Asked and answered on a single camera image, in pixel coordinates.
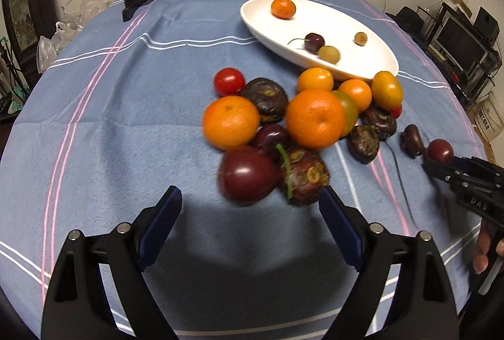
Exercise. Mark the green tomato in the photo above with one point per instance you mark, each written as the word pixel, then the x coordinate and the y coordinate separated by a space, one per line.
pixel 350 111

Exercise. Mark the computer monitor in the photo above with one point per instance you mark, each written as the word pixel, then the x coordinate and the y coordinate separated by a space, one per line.
pixel 458 40

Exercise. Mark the black speaker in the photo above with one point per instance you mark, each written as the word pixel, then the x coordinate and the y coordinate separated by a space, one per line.
pixel 486 25

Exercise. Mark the small brown grape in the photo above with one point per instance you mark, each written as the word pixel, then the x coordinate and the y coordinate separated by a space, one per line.
pixel 360 38

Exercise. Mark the blue striped tablecloth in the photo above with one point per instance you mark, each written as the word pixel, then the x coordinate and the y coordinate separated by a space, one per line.
pixel 138 107

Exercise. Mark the small mandarin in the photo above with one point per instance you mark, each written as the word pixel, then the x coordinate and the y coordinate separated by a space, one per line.
pixel 283 8

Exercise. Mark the white oval plate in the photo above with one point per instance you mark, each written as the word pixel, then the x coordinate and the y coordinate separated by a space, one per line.
pixel 275 29

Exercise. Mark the yellow orange tomato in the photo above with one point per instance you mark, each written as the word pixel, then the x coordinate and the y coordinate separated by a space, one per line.
pixel 315 79
pixel 386 90

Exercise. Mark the dark red cherry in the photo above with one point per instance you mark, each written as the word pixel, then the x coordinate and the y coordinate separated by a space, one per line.
pixel 315 42
pixel 440 151

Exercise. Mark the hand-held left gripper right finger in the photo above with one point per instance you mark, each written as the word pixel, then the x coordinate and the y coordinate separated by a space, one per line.
pixel 340 229

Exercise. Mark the clear plastic bags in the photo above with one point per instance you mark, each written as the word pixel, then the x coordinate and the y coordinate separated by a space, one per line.
pixel 71 29

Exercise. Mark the black hat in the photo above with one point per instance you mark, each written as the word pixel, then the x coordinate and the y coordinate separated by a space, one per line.
pixel 407 21

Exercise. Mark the large dark red plum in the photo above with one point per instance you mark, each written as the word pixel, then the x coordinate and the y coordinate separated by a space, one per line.
pixel 246 174

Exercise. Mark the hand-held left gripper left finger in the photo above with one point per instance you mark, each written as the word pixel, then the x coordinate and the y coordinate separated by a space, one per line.
pixel 161 229

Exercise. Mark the person's right hand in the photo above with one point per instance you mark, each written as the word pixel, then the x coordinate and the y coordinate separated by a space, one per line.
pixel 484 245

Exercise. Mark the green grape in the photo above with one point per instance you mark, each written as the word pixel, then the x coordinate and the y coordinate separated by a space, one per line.
pixel 328 54

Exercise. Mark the dark framed cabinet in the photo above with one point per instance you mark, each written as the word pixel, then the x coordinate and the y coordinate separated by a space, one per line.
pixel 23 9

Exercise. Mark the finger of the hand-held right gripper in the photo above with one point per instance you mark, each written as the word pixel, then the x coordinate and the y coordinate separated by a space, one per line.
pixel 441 170
pixel 462 162

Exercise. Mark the small red tomato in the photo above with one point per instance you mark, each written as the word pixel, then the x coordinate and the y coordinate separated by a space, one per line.
pixel 397 111

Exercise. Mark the large orange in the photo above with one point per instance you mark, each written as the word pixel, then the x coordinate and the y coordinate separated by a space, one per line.
pixel 230 122
pixel 315 119

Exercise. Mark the cardboard box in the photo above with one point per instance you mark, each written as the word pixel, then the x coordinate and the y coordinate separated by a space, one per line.
pixel 490 119

